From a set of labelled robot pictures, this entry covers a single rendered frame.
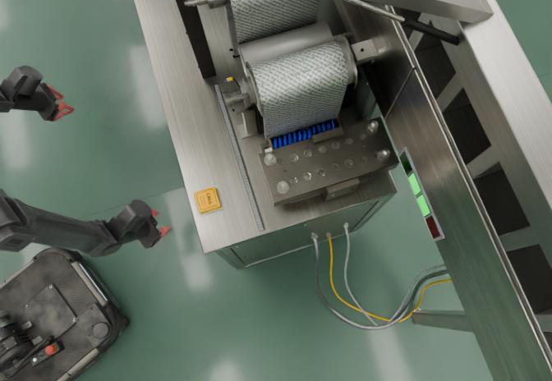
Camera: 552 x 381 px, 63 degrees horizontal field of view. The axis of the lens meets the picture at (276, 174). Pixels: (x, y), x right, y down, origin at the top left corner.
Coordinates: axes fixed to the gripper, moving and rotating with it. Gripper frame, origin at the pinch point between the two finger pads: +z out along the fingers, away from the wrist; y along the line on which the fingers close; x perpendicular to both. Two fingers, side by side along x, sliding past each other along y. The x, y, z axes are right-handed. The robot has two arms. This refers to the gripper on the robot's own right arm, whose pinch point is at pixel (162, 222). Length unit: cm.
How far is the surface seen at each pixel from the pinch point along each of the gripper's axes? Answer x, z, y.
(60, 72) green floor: 52, 91, 142
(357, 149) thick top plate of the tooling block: -50, 30, -21
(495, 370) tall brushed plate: -40, 7, -84
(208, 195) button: -7.4, 18.3, 1.0
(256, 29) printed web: -57, 10, 20
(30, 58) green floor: 59, 87, 161
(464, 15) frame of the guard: -87, -25, -26
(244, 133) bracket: -26.4, 30.5, 9.9
